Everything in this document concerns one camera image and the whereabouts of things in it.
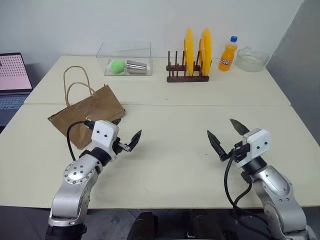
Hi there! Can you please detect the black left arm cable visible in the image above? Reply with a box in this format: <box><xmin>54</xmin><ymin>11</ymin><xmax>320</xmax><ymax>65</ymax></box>
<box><xmin>65</xmin><ymin>120</ymin><xmax>95</xmax><ymax>161</ymax></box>

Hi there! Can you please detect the orange soda bottle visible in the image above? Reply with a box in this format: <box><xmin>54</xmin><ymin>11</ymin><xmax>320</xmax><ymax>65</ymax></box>
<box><xmin>218</xmin><ymin>35</ymin><xmax>239</xmax><ymax>72</ymax></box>

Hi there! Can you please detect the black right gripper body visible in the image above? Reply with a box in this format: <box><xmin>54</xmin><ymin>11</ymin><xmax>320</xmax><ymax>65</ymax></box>
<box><xmin>233</xmin><ymin>140</ymin><xmax>252</xmax><ymax>163</ymax></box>

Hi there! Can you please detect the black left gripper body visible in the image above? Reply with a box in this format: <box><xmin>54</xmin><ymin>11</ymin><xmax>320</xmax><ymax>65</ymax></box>
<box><xmin>111</xmin><ymin>136</ymin><xmax>126</xmax><ymax>155</ymax></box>

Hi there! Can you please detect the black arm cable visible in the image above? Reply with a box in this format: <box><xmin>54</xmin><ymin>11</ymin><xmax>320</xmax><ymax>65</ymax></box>
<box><xmin>223</xmin><ymin>147</ymin><xmax>271</xmax><ymax>227</ymax></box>
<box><xmin>65</xmin><ymin>120</ymin><xmax>95</xmax><ymax>161</ymax></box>

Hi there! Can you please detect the steel cup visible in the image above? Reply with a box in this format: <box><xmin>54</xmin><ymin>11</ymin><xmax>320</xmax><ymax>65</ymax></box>
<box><xmin>125</xmin><ymin>59</ymin><xmax>149</xmax><ymax>74</ymax></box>

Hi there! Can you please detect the clear glass box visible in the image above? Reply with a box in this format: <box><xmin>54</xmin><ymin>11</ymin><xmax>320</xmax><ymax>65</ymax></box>
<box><xmin>95</xmin><ymin>40</ymin><xmax>154</xmax><ymax>77</ymax></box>

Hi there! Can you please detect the green ball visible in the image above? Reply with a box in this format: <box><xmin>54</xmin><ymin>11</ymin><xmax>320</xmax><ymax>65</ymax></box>
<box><xmin>107</xmin><ymin>59</ymin><xmax>127</xmax><ymax>75</ymax></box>

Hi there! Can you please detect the dark wooden dish rack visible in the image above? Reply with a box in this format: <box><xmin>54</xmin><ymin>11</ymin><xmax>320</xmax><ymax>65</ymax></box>
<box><xmin>166</xmin><ymin>50</ymin><xmax>210</xmax><ymax>84</ymax></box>

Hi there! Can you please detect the dark rounded shape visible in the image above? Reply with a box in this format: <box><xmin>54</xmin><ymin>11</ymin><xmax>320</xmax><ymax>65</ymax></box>
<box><xmin>184</xmin><ymin>209</ymin><xmax>241</xmax><ymax>240</ymax></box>
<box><xmin>127</xmin><ymin>211</ymin><xmax>160</xmax><ymax>240</ymax></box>

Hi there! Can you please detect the yellow plate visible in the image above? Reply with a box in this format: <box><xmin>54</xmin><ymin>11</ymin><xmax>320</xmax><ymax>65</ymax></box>
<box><xmin>183</xmin><ymin>27</ymin><xmax>196</xmax><ymax>77</ymax></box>
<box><xmin>198</xmin><ymin>27</ymin><xmax>213</xmax><ymax>77</ymax></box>

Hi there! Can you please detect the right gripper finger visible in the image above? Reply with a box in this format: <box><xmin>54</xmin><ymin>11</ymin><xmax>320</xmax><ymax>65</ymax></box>
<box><xmin>229</xmin><ymin>118</ymin><xmax>251</xmax><ymax>137</ymax></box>
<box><xmin>206</xmin><ymin>129</ymin><xmax>236</xmax><ymax>163</ymax></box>

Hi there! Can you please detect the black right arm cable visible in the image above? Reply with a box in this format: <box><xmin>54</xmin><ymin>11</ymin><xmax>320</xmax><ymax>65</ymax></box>
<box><xmin>223</xmin><ymin>147</ymin><xmax>271</xmax><ymax>227</ymax></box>

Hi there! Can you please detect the open laptop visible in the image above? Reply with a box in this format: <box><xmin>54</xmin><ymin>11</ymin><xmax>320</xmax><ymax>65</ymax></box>
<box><xmin>0</xmin><ymin>52</ymin><xmax>35</xmax><ymax>127</ymax></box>

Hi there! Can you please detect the clear glass bowl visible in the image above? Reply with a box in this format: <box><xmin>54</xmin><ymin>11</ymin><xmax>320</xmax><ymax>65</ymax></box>
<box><xmin>235</xmin><ymin>45</ymin><xmax>267</xmax><ymax>74</ymax></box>

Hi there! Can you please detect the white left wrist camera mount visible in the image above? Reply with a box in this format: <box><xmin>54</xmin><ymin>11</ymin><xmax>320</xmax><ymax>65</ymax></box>
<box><xmin>90</xmin><ymin>119</ymin><xmax>120</xmax><ymax>161</ymax></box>

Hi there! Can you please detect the brown paper bag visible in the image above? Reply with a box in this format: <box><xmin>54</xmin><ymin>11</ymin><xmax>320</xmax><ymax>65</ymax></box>
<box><xmin>47</xmin><ymin>65</ymin><xmax>127</xmax><ymax>151</ymax></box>

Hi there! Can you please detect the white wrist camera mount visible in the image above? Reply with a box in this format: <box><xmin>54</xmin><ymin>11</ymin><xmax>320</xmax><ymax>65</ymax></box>
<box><xmin>90</xmin><ymin>119</ymin><xmax>120</xmax><ymax>161</ymax></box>
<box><xmin>236</xmin><ymin>128</ymin><xmax>273</xmax><ymax>169</ymax></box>

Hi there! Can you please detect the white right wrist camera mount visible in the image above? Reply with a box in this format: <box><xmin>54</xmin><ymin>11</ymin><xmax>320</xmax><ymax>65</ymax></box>
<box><xmin>236</xmin><ymin>128</ymin><xmax>273</xmax><ymax>169</ymax></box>

